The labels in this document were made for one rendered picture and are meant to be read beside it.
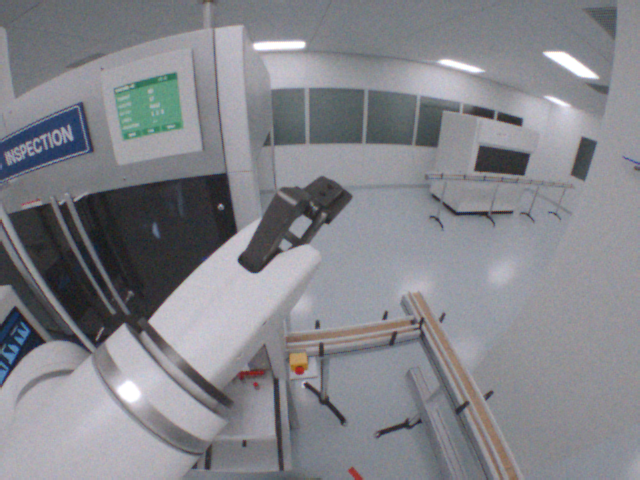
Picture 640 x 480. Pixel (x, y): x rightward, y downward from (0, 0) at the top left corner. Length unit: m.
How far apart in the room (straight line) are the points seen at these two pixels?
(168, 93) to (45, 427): 0.52
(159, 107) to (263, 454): 1.13
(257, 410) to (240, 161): 0.96
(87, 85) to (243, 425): 1.20
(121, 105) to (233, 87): 0.24
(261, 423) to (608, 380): 1.51
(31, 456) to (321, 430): 1.91
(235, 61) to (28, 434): 0.54
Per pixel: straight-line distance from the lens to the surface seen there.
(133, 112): 0.59
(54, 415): 0.15
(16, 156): 0.91
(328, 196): 0.17
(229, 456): 1.12
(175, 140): 0.55
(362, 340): 1.23
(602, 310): 1.37
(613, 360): 1.42
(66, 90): 0.73
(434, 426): 1.55
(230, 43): 0.53
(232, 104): 0.52
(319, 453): 1.96
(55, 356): 0.22
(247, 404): 1.16
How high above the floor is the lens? 1.94
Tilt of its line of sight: 32 degrees down
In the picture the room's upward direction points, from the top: straight up
